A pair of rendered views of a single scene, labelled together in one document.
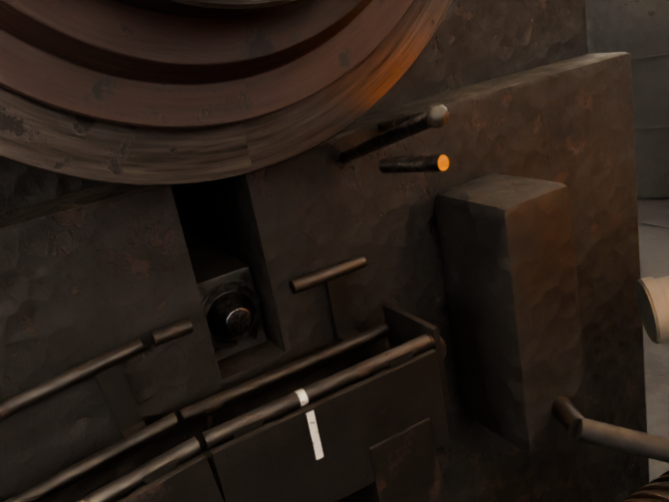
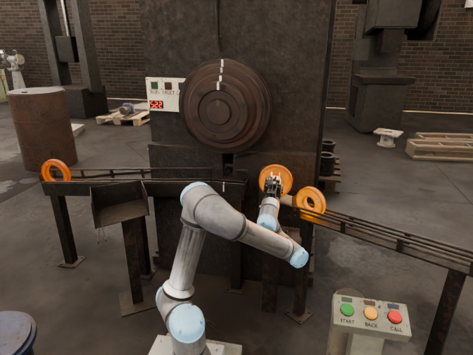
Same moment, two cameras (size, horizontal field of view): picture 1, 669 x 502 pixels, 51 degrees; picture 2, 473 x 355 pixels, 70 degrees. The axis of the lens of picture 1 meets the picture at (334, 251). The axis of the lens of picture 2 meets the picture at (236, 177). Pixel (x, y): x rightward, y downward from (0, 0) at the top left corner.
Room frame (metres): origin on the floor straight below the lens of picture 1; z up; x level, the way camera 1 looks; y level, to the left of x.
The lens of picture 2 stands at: (-0.85, -1.06, 1.45)
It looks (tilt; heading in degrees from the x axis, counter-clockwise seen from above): 23 degrees down; 38
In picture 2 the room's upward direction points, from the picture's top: straight up
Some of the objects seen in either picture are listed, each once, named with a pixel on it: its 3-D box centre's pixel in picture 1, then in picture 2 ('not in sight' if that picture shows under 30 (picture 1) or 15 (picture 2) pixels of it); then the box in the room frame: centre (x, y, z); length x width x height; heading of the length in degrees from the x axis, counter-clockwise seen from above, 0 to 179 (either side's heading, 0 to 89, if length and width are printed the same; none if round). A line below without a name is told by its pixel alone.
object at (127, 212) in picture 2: not in sight; (126, 250); (0.02, 0.39, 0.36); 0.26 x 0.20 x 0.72; 151
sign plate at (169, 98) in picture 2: not in sight; (169, 94); (0.43, 0.41, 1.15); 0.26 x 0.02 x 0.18; 116
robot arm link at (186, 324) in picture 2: not in sight; (186, 328); (-0.26, -0.38, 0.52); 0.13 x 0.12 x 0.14; 67
